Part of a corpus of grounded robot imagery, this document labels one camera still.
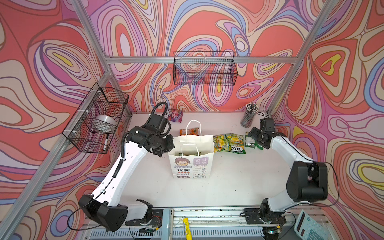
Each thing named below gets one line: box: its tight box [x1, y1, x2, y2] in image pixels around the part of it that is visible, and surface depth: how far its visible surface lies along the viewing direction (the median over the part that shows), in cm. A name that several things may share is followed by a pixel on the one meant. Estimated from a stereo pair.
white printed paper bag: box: [168, 119, 214, 180], surface depth 76 cm
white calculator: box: [293, 209, 332, 240], surface depth 70 cm
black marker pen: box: [103, 133, 109, 152], surface depth 74 cm
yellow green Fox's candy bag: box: [213, 133, 247, 154], surface depth 101 cm
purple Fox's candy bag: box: [167, 109, 184, 123], surface depth 117 cm
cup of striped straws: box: [240, 102, 259, 128], surface depth 103 cm
